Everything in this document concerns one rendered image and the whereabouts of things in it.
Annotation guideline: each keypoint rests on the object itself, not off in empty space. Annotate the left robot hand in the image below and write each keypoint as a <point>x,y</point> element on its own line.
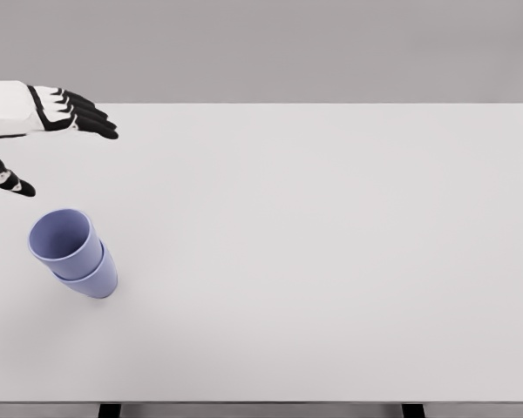
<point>8,109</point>

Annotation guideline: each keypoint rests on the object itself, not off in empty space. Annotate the lavender plastic cup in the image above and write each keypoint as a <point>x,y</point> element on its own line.
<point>61,235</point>
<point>100,278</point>

